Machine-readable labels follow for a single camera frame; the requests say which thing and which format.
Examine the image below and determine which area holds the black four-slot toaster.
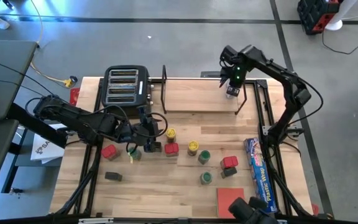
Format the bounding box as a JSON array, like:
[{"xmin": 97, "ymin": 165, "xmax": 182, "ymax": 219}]
[{"xmin": 101, "ymin": 64, "xmax": 154, "ymax": 119}]

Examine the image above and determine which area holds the yellow cable with plug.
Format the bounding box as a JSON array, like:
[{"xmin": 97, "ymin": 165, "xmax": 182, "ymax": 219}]
[{"xmin": 29, "ymin": 0, "xmax": 78, "ymax": 88}]

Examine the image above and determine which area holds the black and red toolbox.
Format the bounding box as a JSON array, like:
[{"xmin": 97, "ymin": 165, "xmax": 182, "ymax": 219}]
[{"xmin": 296, "ymin": 0, "xmax": 341, "ymax": 35}]

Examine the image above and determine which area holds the black support beam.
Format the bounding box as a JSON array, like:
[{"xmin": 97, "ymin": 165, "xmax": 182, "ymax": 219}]
[{"xmin": 7, "ymin": 104, "xmax": 68, "ymax": 149}]

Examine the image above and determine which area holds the blue plastic wrap box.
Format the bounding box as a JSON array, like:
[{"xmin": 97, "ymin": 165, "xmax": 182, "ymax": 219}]
[{"xmin": 243, "ymin": 137, "xmax": 278, "ymax": 214}]

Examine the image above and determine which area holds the white printed paper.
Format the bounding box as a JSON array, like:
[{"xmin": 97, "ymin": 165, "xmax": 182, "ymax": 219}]
[{"xmin": 30, "ymin": 133, "xmax": 65, "ymax": 164}]

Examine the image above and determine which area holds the yellow-lid spice jar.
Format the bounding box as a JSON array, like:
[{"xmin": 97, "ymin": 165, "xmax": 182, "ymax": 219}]
[
  {"xmin": 187, "ymin": 140, "xmax": 200, "ymax": 157},
  {"xmin": 165, "ymin": 127, "xmax": 177, "ymax": 144}
]

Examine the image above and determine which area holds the white stand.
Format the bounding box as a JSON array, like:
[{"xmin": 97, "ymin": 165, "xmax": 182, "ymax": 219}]
[{"xmin": 324, "ymin": 0, "xmax": 358, "ymax": 31}]

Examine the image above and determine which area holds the black metal table frame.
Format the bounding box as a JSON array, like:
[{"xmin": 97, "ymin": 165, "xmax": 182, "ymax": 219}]
[{"xmin": 50, "ymin": 76, "xmax": 335, "ymax": 224}]

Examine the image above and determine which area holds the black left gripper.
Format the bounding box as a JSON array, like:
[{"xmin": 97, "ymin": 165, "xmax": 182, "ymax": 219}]
[{"xmin": 134, "ymin": 116, "xmax": 163, "ymax": 153}]

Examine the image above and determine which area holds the grey metal plate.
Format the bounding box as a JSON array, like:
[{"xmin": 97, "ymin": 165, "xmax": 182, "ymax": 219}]
[{"xmin": 200, "ymin": 70, "xmax": 222, "ymax": 78}]

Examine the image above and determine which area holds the red square pad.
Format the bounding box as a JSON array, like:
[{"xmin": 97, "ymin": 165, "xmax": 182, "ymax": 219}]
[{"xmin": 216, "ymin": 187, "xmax": 245, "ymax": 218}]

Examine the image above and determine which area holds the black floor cable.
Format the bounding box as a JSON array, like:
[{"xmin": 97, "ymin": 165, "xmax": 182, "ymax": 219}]
[{"xmin": 321, "ymin": 29, "xmax": 358, "ymax": 55}]

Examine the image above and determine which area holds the small black block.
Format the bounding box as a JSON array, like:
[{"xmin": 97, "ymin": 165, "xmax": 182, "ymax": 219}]
[{"xmin": 104, "ymin": 171, "xmax": 124, "ymax": 182}]

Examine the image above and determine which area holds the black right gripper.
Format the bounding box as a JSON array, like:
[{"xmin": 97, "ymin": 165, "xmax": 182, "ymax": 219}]
[{"xmin": 219, "ymin": 62, "xmax": 247, "ymax": 97}]

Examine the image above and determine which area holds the red-lid spice jar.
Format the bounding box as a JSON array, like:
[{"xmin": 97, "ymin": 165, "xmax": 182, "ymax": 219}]
[
  {"xmin": 100, "ymin": 144, "xmax": 121, "ymax": 162},
  {"xmin": 164, "ymin": 142, "xmax": 180, "ymax": 158},
  {"xmin": 219, "ymin": 155, "xmax": 239, "ymax": 170}
]

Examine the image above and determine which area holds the wooden shelf with black frame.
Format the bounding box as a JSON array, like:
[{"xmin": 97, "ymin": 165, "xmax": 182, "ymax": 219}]
[{"xmin": 161, "ymin": 64, "xmax": 249, "ymax": 115}]

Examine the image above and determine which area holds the silver bracket plate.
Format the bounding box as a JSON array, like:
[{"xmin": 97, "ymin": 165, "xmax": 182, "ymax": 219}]
[{"xmin": 78, "ymin": 217, "xmax": 114, "ymax": 224}]

